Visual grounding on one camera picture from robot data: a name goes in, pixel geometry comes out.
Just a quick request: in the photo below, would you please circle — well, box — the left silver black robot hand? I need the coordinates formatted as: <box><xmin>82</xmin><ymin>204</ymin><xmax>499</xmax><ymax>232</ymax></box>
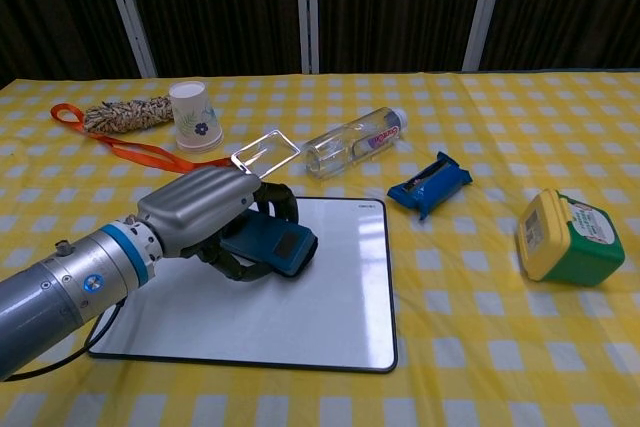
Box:
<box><xmin>135</xmin><ymin>166</ymin><xmax>301</xmax><ymax>282</ymax></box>

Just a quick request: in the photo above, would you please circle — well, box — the blue whiteboard eraser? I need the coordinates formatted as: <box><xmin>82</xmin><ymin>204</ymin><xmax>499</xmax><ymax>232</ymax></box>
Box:
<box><xmin>219</xmin><ymin>211</ymin><xmax>320</xmax><ymax>278</ymax></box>

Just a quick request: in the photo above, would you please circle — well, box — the white board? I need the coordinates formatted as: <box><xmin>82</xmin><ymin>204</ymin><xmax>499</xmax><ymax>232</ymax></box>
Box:
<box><xmin>87</xmin><ymin>195</ymin><xmax>400</xmax><ymax>374</ymax></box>

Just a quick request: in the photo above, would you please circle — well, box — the white paper cup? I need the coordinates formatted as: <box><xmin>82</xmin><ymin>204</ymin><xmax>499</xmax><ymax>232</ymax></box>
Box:
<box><xmin>168</xmin><ymin>80</ymin><xmax>224</xmax><ymax>154</ymax></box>

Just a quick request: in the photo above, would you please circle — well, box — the clear badge holder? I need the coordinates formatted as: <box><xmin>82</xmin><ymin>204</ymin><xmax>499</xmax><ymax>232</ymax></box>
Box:
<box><xmin>231</xmin><ymin>129</ymin><xmax>301</xmax><ymax>181</ymax></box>

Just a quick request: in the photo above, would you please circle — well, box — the clear plastic water bottle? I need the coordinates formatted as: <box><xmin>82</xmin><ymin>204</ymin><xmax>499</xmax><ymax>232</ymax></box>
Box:
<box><xmin>302</xmin><ymin>106</ymin><xmax>409</xmax><ymax>181</ymax></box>

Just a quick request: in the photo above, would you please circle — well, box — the dark fabric partition panel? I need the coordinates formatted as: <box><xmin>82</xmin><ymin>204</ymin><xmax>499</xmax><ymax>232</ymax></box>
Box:
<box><xmin>117</xmin><ymin>0</ymin><xmax>305</xmax><ymax>79</ymax></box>
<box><xmin>479</xmin><ymin>0</ymin><xmax>640</xmax><ymax>71</ymax></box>
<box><xmin>317</xmin><ymin>0</ymin><xmax>491</xmax><ymax>73</ymax></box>
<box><xmin>0</xmin><ymin>0</ymin><xmax>141</xmax><ymax>91</ymax></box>

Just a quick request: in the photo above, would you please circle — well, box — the yellow white checked tablecloth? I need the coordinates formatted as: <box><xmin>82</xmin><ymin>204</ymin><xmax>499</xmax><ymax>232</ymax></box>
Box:
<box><xmin>0</xmin><ymin>69</ymin><xmax>640</xmax><ymax>427</ymax></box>

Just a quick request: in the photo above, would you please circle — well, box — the yellow green plastic container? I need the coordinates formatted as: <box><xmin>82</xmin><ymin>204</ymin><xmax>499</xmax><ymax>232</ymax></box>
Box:
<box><xmin>516</xmin><ymin>188</ymin><xmax>626</xmax><ymax>286</ymax></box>

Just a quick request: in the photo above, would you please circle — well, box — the orange lanyard strap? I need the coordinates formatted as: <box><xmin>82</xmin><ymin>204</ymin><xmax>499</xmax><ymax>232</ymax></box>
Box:
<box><xmin>49</xmin><ymin>102</ymin><xmax>236</xmax><ymax>173</ymax></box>

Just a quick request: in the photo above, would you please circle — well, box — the braided multicolour rope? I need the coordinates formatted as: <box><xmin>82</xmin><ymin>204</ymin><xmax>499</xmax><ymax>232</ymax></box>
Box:
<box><xmin>82</xmin><ymin>95</ymin><xmax>176</xmax><ymax>137</ymax></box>

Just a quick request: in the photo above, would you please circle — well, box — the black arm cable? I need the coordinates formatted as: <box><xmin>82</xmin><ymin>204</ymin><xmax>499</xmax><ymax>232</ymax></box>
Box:
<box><xmin>0</xmin><ymin>296</ymin><xmax>126</xmax><ymax>383</ymax></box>

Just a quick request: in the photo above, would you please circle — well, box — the white partition post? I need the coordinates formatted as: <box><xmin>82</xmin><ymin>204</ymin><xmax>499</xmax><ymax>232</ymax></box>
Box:
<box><xmin>460</xmin><ymin>0</ymin><xmax>506</xmax><ymax>73</ymax></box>
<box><xmin>97</xmin><ymin>0</ymin><xmax>157</xmax><ymax>79</ymax></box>
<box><xmin>295</xmin><ymin>0</ymin><xmax>320</xmax><ymax>74</ymax></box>

